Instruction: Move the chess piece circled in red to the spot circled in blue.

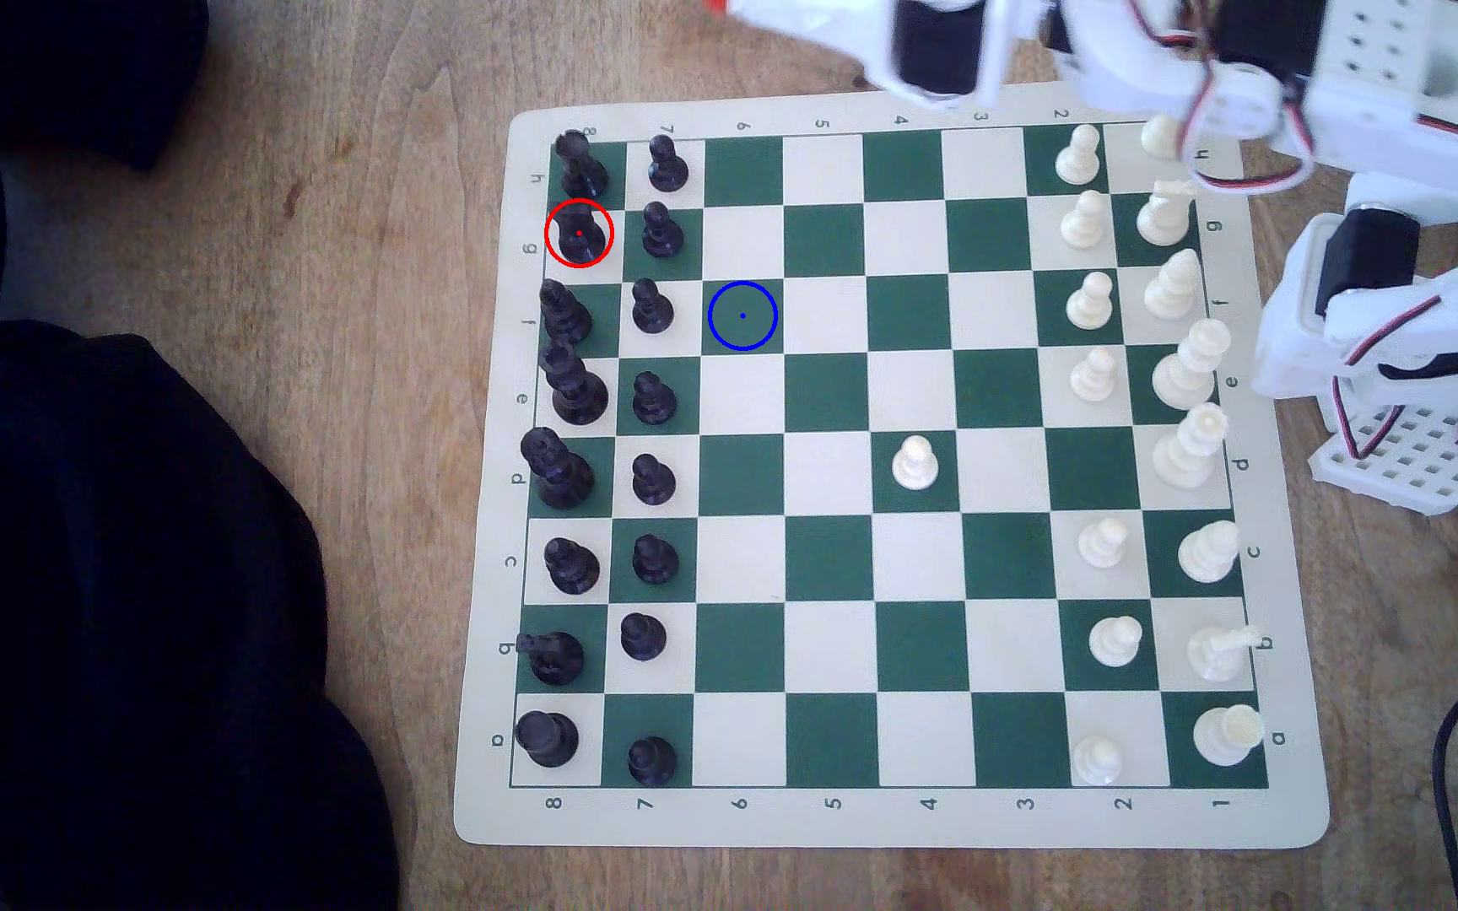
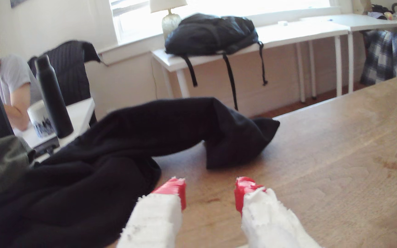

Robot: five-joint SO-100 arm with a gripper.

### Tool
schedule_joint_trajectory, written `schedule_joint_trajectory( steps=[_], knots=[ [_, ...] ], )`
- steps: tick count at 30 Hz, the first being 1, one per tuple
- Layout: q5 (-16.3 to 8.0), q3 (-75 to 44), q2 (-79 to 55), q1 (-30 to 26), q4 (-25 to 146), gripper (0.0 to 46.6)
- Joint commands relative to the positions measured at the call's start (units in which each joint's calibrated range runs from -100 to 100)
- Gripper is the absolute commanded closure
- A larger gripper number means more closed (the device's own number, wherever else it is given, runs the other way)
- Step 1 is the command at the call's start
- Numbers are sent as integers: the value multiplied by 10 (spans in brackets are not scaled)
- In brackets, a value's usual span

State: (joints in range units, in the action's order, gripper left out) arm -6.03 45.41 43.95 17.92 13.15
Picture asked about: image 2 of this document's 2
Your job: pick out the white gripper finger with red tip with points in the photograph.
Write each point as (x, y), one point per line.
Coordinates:
(157, 220)
(267, 220)

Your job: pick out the black cloth garment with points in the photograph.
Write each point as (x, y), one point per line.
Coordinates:
(115, 155)

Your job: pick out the small white desk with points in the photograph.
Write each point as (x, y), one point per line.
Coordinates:
(79, 113)

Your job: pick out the black flat device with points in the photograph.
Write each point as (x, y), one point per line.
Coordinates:
(47, 146)

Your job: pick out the white printed mug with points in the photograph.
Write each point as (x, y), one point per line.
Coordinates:
(38, 117)

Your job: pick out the black bottle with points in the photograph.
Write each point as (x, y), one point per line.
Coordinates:
(53, 100)

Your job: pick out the black jacket on chair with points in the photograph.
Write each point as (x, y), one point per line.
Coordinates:
(67, 69)

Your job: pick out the long white table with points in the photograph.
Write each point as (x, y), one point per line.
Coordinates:
(288, 32)

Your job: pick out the black backpack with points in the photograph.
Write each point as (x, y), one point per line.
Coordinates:
(212, 34)

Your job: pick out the white table lamp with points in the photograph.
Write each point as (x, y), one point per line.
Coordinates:
(171, 24)

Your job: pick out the plaid shirt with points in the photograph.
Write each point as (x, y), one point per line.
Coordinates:
(381, 58)

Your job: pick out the person in grey shirt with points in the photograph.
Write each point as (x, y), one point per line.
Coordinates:
(12, 75)

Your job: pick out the bright window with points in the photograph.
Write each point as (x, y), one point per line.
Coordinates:
(219, 7)

